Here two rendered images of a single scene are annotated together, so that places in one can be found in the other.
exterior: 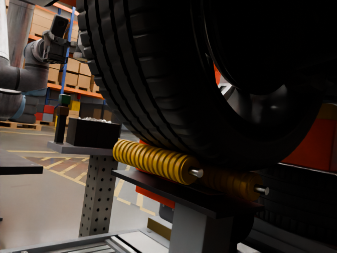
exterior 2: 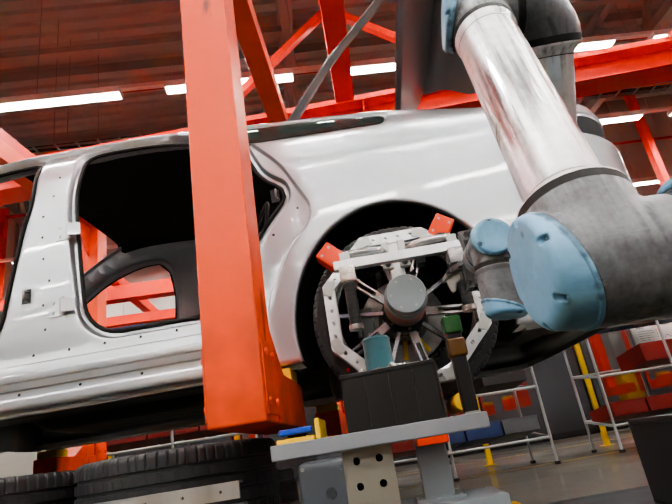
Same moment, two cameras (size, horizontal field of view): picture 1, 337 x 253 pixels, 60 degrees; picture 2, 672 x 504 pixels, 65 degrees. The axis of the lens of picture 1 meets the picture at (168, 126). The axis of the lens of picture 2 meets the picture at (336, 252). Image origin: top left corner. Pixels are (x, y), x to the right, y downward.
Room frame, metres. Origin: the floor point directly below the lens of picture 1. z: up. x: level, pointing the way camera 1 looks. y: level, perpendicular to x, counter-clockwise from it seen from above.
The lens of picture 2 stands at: (2.24, 1.10, 0.42)
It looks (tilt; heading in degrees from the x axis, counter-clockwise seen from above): 21 degrees up; 224
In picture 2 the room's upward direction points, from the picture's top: 9 degrees counter-clockwise
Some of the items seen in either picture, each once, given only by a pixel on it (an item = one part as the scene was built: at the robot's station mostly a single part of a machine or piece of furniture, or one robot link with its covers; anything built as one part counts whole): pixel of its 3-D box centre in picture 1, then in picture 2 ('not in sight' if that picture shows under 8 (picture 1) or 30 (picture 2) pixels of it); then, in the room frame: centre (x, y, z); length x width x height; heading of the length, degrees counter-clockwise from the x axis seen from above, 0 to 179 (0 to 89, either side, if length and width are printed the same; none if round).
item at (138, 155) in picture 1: (151, 159); (458, 403); (0.65, 0.03, 0.51); 0.29 x 0.06 x 0.06; 42
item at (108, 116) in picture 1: (100, 119); not in sight; (9.55, 2.25, 0.48); 1.27 x 0.88 x 0.97; 49
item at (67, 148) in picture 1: (99, 149); (379, 437); (1.37, 0.31, 0.44); 0.43 x 0.17 x 0.03; 132
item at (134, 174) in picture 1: (178, 188); not in sight; (0.66, -0.04, 0.45); 0.34 x 0.16 x 0.01; 42
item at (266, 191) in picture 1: (209, 174); not in sight; (0.68, -0.11, 0.49); 0.29 x 0.06 x 0.06; 42
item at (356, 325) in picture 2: not in sight; (352, 305); (1.09, 0.03, 0.83); 0.04 x 0.04 x 0.16
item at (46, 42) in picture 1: (46, 40); not in sight; (0.93, 0.43, 0.80); 0.09 x 0.03 x 0.06; 7
